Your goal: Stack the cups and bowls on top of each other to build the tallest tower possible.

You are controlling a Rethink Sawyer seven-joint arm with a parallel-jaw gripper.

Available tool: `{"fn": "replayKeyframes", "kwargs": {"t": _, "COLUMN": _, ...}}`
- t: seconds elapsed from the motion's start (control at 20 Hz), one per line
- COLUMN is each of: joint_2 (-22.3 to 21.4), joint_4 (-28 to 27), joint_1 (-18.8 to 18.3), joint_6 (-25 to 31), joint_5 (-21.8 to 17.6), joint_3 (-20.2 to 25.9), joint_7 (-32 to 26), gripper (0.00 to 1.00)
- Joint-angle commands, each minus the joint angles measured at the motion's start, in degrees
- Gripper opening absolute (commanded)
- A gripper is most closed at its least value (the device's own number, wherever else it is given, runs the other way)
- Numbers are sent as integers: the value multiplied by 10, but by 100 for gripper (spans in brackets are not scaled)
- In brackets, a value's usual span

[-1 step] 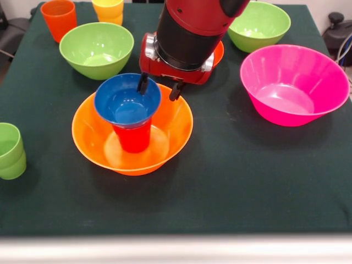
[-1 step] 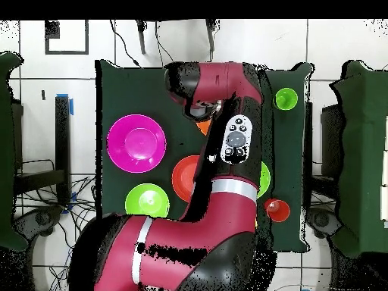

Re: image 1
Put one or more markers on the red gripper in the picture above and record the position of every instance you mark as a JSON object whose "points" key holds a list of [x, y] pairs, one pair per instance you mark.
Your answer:
{"points": [[176, 74]]}

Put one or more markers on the large orange plastic bowl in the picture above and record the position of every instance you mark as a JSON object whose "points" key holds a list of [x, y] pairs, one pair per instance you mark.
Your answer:
{"points": [[170, 123]]}

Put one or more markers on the small blue plastic bowl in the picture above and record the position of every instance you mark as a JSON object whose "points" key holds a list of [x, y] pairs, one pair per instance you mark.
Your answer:
{"points": [[115, 93]]}

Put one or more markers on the red plastic cup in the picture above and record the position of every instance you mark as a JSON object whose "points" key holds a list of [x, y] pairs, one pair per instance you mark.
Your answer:
{"points": [[133, 138]]}

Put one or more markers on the green plastic cup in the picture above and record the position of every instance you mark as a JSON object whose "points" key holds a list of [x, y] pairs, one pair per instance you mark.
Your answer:
{"points": [[13, 171], [11, 143]]}

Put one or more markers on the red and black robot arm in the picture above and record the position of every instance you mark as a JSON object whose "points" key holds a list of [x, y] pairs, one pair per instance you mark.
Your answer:
{"points": [[192, 27]]}

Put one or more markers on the red-orange plastic bowl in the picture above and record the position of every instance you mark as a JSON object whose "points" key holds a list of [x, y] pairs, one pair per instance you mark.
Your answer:
{"points": [[219, 53]]}

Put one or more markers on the yellow plastic cup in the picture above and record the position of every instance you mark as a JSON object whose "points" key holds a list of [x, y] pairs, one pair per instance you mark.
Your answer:
{"points": [[114, 20], [107, 8]]}

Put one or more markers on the green plastic bowl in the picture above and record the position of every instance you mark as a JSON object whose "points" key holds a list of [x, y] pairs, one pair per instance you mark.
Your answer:
{"points": [[264, 30], [82, 41]]}

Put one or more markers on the orange-red plastic cup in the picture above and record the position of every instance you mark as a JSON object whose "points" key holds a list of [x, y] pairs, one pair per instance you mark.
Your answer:
{"points": [[59, 22]]}

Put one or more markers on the dark green table cloth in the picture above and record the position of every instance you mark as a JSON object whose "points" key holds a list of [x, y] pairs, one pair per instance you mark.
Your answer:
{"points": [[247, 178]]}

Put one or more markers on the large pink plastic bowl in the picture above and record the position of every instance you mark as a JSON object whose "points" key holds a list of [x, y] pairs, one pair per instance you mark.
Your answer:
{"points": [[291, 82]]}

